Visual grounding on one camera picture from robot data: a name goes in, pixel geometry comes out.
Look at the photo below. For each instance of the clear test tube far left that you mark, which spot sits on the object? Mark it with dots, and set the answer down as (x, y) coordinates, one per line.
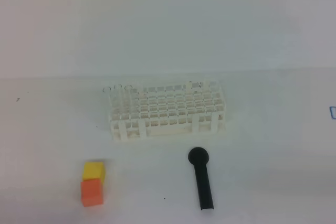
(107, 94)

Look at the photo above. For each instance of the black plastic scoop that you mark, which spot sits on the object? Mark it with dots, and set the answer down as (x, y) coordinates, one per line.
(199, 158)

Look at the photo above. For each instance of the clear glass test tube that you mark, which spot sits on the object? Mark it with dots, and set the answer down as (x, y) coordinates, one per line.
(129, 104)

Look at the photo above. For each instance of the white test tube rack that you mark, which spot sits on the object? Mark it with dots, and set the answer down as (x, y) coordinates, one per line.
(176, 108)

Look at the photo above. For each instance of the blue square marker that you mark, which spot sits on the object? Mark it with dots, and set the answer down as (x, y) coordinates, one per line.
(333, 112)

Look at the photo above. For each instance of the orange foam cube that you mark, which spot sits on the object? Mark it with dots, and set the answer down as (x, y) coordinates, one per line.
(91, 192)

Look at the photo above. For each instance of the yellow foam cube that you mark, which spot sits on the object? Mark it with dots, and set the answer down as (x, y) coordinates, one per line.
(94, 170)

